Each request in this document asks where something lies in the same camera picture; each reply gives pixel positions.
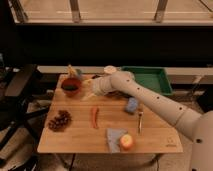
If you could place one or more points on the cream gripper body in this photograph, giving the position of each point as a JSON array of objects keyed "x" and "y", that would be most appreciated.
[{"x": 93, "y": 88}]

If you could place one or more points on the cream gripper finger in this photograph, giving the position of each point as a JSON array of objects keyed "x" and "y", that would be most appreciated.
[
  {"x": 88, "y": 97},
  {"x": 87, "y": 82}
]

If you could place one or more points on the orange-red bowl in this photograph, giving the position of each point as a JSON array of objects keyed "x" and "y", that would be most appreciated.
[{"x": 71, "y": 86}]

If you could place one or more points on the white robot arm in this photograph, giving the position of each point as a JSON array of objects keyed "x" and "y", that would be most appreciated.
[{"x": 195, "y": 126}]

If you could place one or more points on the white paper cup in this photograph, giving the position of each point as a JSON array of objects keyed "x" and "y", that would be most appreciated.
[{"x": 108, "y": 70}]

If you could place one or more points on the orange carrot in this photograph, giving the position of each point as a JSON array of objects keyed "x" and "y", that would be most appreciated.
[{"x": 94, "y": 114}]

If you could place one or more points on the yellow and blue toy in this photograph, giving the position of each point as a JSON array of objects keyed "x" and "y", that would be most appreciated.
[{"x": 74, "y": 73}]

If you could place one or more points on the dark purple bowl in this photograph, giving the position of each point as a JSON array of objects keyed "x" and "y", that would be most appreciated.
[{"x": 118, "y": 94}]

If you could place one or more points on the wooden folding table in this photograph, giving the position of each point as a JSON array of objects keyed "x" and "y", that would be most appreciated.
[{"x": 156, "y": 136}]

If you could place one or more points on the bunch of dark grapes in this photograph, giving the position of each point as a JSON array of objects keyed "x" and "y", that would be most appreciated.
[{"x": 60, "y": 122}]

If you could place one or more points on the blue sponge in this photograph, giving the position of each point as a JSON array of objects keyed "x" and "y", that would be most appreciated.
[{"x": 131, "y": 105}]

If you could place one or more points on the blue-grey cloth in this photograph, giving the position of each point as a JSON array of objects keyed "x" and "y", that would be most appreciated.
[{"x": 113, "y": 137}]

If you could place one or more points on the red-yellow apple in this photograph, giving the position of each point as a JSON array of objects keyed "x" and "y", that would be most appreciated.
[{"x": 126, "y": 142}]

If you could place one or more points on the green plastic tray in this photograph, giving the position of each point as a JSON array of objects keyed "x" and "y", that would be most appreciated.
[{"x": 153, "y": 78}]

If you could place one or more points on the black office chair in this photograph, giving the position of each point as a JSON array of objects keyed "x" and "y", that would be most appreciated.
[{"x": 14, "y": 104}]

